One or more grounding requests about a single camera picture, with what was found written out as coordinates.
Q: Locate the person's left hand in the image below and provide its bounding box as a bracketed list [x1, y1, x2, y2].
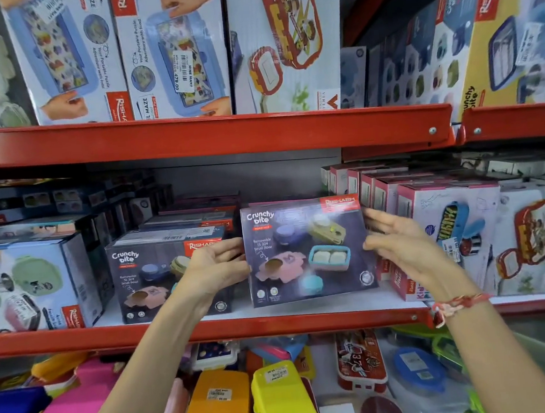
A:
[175, 236, 255, 315]

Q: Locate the person's right hand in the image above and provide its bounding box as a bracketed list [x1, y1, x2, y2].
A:
[359, 198, 480, 312]

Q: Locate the person's right forearm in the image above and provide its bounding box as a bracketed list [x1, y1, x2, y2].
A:
[431, 287, 545, 413]

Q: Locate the person's left forearm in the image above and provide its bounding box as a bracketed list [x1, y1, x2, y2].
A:
[58, 287, 217, 413]

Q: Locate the row of white pink cartons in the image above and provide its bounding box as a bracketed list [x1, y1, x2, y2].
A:
[319, 146, 511, 310]

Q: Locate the stack of dark flat cartons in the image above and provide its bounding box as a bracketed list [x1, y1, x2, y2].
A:
[109, 190, 245, 251]

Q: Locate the white lunch box with planets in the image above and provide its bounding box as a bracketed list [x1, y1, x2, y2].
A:
[189, 339, 244, 374]

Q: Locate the blue pink plastic lunch box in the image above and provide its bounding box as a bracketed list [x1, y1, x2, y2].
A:
[250, 334, 313, 369]

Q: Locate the small pale blue carton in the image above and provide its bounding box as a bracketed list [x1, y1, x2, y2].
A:
[335, 45, 373, 110]

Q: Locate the red white printed lunch box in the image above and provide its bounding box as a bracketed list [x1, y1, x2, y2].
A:
[333, 328, 390, 398]

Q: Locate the green plastic container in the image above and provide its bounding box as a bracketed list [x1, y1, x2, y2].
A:
[430, 321, 545, 400]

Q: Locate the row of blue white cartons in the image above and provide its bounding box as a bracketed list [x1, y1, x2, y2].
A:
[356, 0, 465, 111]

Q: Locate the white carton with red lunch box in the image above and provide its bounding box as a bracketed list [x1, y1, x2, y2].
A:
[474, 182, 545, 302]
[224, 0, 354, 119]

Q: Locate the round container with blue lid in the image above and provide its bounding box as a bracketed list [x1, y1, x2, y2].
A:
[391, 343, 449, 398]

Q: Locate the pile of small dark cartons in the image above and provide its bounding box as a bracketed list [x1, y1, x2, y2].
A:
[0, 165, 177, 250]

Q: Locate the white carton with green lunch box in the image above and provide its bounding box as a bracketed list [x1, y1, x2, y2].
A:
[0, 231, 105, 336]

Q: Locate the blue maze lunch box carton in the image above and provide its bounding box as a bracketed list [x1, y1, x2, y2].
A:
[109, 0, 234, 126]
[0, 0, 134, 133]

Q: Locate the yellow orange plastic box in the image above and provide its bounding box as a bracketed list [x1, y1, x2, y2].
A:
[29, 350, 93, 397]

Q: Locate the yellow carton with blue lunch box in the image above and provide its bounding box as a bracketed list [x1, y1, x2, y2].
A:
[431, 0, 545, 123]

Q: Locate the red thread bracelet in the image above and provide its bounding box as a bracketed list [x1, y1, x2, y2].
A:
[430, 291, 495, 329]

